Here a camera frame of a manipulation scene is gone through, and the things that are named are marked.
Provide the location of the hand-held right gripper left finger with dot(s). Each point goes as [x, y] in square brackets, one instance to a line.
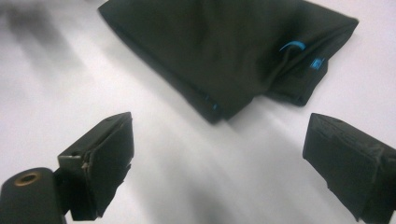
[106, 168]

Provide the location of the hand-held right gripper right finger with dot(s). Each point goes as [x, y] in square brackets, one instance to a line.
[348, 168]

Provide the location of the black shorts with blue print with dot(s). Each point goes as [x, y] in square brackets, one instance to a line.
[218, 53]

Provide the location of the white table mat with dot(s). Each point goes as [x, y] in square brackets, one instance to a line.
[218, 174]

